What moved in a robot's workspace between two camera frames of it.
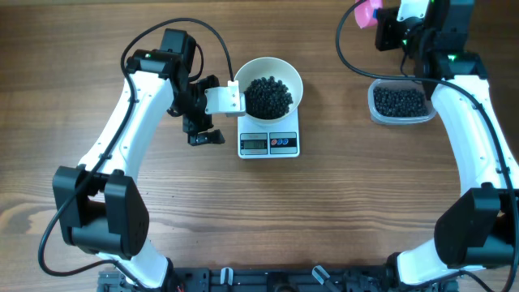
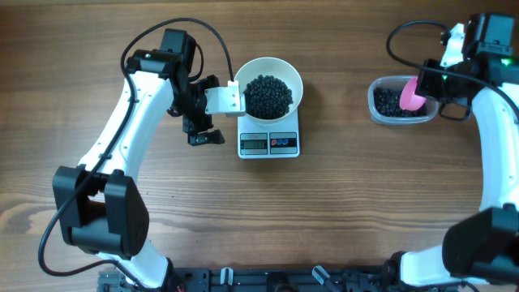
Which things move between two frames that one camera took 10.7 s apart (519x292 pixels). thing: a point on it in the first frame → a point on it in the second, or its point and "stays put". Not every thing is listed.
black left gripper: [204, 122] stays put
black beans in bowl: [267, 98] stays put
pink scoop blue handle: [364, 13] → [409, 100]
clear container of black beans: [399, 101] stays put
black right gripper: [387, 18] → [424, 87]
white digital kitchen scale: [280, 140] stays put
